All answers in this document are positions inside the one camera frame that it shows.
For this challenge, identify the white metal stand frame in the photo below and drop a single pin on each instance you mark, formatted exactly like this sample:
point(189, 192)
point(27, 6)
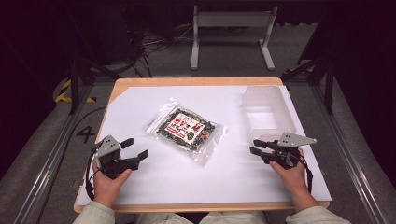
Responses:
point(232, 19)

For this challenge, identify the black metal stand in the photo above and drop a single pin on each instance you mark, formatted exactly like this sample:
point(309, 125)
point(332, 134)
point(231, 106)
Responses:
point(328, 87)
point(73, 87)

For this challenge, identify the person's leg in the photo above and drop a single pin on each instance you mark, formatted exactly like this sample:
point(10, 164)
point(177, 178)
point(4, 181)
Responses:
point(162, 219)
point(233, 217)

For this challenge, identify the person's left hand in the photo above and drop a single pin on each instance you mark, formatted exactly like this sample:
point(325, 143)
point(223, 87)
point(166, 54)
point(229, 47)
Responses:
point(107, 186)

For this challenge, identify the clear zip bag with packet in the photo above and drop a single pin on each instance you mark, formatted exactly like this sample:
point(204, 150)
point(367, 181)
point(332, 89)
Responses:
point(186, 130)

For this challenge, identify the white paper sheet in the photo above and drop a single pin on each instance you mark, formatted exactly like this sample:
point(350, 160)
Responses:
point(174, 180)

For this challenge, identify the yellow black hazard tape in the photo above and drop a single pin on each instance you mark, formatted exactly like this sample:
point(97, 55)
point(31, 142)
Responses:
point(63, 90)

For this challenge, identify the person's right hand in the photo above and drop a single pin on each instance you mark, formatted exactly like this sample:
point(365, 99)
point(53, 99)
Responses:
point(292, 180)

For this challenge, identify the person's right leg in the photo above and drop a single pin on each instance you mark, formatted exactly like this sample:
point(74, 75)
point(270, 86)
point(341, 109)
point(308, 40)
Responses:
point(233, 217)

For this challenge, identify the clear plastic container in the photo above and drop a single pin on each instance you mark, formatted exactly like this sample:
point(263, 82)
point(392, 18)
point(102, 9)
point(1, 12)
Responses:
point(267, 113)

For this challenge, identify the person's left leg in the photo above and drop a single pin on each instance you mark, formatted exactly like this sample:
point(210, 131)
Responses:
point(162, 219)

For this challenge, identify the aluminium floor rail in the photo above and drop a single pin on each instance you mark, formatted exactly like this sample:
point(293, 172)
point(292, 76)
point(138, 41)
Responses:
point(46, 168)
point(348, 155)

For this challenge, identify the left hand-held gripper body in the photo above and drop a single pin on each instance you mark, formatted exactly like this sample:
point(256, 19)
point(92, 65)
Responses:
point(107, 155)

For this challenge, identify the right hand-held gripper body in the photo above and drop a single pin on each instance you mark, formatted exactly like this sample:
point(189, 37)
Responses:
point(288, 152)

